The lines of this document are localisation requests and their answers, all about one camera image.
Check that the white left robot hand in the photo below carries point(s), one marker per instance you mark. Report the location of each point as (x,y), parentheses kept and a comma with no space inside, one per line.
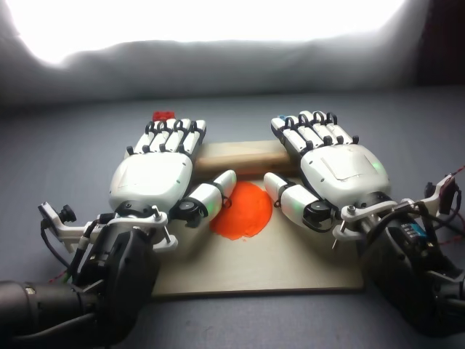
(152,178)

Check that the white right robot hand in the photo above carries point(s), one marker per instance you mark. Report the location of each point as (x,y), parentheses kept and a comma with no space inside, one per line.
(345,174)

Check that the wooden rolling pin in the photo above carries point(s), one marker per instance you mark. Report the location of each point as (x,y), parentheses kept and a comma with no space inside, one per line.
(239,160)

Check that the red toy brick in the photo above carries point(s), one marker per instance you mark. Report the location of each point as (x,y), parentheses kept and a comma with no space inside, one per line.
(163,115)

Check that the light blue toy brick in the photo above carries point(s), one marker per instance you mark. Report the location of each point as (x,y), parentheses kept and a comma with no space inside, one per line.
(282,118)

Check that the flat orange dough disc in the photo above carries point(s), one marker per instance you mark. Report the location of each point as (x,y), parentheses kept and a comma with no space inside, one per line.
(247,214)

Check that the light wooden board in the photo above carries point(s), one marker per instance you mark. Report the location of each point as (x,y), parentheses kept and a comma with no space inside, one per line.
(261,265)

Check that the white backdrop sheet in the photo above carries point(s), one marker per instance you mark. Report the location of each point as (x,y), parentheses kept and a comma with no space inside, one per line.
(218,69)

